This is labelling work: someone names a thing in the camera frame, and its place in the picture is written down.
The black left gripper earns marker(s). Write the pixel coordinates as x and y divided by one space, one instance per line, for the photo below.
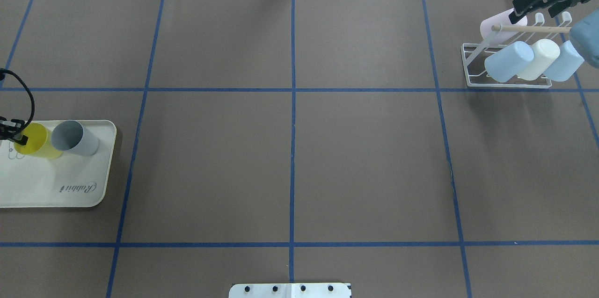
10 129

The yellow plastic cup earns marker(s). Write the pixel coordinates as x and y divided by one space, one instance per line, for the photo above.
38 143

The pale cream plastic cup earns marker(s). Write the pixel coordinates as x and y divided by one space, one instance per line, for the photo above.
545 52

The grey plastic cup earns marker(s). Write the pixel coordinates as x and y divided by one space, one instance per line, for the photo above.
74 138

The light blue plastic cup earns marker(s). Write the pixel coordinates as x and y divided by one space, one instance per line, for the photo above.
566 63

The wooden rack dowel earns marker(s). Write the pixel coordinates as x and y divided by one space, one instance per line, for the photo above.
542 29

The cream plastic tray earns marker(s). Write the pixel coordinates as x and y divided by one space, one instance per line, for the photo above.
69 181

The white wire cup rack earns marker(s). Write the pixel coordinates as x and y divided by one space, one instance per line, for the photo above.
474 55

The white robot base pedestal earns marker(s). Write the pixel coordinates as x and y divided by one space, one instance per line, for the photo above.
290 290

